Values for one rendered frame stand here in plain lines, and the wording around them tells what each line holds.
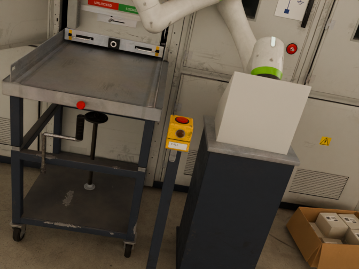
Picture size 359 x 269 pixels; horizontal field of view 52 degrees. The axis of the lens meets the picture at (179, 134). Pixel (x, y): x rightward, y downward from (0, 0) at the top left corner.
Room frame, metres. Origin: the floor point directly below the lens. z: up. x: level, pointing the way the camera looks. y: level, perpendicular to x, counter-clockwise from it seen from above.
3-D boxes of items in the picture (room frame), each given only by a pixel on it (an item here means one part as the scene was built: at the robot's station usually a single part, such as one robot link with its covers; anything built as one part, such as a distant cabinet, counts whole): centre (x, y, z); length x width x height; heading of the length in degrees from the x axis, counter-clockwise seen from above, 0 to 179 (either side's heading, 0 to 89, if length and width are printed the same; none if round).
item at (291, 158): (1.47, -0.30, 0.74); 0.38 x 0.32 x 0.02; 95
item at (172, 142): (1.16, 0.00, 0.85); 0.08 x 0.08 x 0.10; 5
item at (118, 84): (1.65, 0.42, 0.82); 0.68 x 0.62 x 0.06; 5
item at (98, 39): (2.02, 0.45, 0.89); 0.54 x 0.05 x 0.06; 95
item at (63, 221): (1.65, 0.42, 0.46); 0.64 x 0.58 x 0.66; 5
